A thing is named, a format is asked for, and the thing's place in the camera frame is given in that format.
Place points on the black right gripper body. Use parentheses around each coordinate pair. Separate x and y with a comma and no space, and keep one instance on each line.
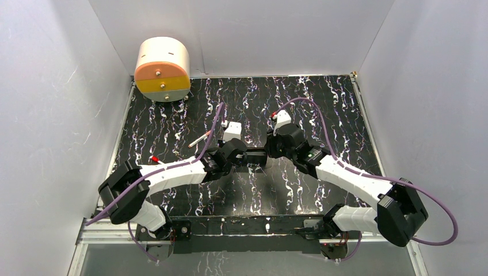
(275,148)

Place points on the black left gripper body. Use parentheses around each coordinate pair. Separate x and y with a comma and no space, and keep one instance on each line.
(244,157)

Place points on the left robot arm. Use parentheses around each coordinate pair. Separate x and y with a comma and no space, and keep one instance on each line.
(125,191)

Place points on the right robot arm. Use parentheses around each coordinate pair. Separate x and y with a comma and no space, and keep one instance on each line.
(394,208)

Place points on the pink white marker pen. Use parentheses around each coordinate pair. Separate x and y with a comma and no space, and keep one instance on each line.
(201,138)

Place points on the small red-capped white pen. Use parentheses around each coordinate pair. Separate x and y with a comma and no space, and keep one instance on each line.
(156,160)

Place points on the round cream drawer cabinet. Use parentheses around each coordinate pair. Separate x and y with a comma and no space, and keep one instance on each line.
(162,70)

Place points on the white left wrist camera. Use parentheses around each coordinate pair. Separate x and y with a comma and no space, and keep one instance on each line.
(232,130)

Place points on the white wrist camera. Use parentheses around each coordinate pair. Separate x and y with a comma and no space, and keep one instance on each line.
(279,119)
(232,130)

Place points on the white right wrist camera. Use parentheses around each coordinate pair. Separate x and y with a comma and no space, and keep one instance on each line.
(279,119)

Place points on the aluminium front rail frame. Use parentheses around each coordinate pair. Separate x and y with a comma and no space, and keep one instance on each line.
(237,245)

